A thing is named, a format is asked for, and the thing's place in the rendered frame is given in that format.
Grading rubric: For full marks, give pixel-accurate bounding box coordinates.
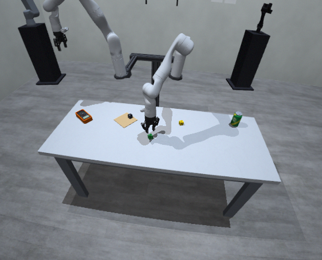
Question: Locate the green drink can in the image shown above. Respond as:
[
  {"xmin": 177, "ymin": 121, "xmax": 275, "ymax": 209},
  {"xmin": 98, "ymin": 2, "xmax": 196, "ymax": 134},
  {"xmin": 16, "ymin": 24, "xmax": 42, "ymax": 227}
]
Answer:
[{"xmin": 230, "ymin": 111, "xmax": 242, "ymax": 127}]

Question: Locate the tan square mat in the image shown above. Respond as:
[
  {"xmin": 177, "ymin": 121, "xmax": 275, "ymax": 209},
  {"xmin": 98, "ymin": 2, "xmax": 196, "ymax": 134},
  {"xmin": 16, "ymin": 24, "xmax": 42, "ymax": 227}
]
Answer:
[{"xmin": 114, "ymin": 113, "xmax": 137, "ymax": 128}]

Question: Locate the orange pocket multimeter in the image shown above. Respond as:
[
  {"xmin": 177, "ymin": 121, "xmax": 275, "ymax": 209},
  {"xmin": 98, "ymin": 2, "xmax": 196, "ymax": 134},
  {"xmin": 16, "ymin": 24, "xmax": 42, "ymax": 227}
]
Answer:
[{"xmin": 75, "ymin": 109, "xmax": 93, "ymax": 124}]

